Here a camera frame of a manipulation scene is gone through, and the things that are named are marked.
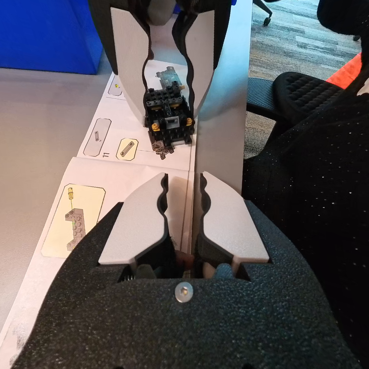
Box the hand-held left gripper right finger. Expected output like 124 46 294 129
198 171 270 265

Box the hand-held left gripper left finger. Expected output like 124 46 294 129
98 172 174 266

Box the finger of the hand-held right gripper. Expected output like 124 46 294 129
111 7 154 116
172 9 217 119

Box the black lego model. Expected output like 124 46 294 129
143 81 194 146

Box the lego instruction booklet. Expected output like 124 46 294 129
0 59 198 367

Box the blue plastic bin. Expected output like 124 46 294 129
0 0 106 75

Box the black chair wheel base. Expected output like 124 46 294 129
252 0 273 27

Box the orange object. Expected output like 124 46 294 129
326 53 369 87

